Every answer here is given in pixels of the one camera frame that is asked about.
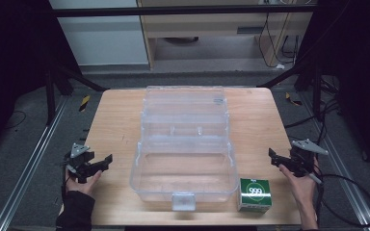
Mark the person's right hand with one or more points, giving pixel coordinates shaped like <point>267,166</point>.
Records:
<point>300,189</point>

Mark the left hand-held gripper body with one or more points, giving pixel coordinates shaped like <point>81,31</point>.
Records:
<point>81,157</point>

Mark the person's left hand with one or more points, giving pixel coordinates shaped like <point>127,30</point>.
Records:
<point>84,185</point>

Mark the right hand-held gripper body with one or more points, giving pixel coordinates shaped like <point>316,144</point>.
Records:
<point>302,157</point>

